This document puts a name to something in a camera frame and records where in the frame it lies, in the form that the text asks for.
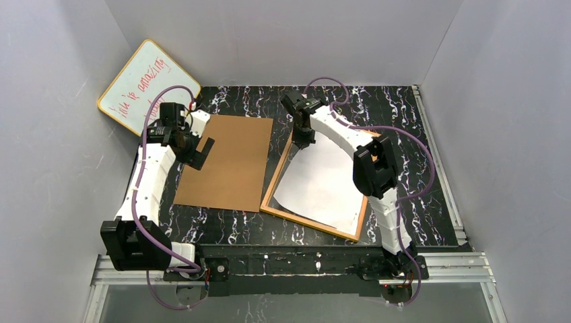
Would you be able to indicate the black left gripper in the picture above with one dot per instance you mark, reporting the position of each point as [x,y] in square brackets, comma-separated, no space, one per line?
[196,153]

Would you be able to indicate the brown backing board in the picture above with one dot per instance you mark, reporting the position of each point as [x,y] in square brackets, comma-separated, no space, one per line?
[233,173]

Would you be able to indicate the yellow-rimmed whiteboard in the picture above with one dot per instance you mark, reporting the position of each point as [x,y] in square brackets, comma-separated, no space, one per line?
[148,72]

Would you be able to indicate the yellow wooden picture frame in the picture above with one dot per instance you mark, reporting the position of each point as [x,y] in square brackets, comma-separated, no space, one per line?
[269,204]

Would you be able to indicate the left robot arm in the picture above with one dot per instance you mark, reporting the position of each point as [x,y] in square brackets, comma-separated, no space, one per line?
[133,239]

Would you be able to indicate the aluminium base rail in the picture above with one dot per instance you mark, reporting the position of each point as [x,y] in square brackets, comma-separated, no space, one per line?
[307,284]

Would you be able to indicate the building photo print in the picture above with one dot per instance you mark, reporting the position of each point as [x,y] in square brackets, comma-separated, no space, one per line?
[317,184]

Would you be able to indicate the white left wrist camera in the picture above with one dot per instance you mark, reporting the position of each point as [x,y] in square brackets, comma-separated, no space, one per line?
[197,121]

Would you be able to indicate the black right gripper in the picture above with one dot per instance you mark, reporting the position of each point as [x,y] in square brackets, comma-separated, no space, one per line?
[302,132]

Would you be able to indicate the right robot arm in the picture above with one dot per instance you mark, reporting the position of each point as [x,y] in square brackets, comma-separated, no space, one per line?
[374,171]

